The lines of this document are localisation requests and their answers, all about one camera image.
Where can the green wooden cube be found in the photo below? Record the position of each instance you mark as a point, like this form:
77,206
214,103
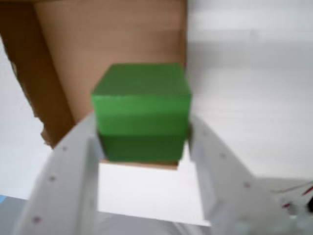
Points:
141,110

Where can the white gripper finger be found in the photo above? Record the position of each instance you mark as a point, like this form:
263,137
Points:
66,186
225,186

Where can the brown cardboard box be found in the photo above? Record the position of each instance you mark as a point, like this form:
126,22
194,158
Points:
97,36

